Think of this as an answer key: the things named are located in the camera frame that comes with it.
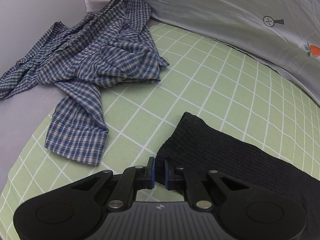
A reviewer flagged black ribbed knit garment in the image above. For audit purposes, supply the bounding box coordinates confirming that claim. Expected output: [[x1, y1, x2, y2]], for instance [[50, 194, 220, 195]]
[[156, 112, 319, 239]]

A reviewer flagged green grid bed sheet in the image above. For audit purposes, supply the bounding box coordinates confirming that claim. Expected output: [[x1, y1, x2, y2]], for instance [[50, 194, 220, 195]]
[[1, 23, 319, 239]]

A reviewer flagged blue plaid shirt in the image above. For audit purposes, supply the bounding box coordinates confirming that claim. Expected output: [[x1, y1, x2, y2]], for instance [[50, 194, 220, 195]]
[[1, 0, 168, 166]]

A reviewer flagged grey carrot print pillow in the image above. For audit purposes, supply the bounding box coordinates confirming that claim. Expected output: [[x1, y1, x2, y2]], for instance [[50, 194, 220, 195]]
[[85, 0, 319, 101]]

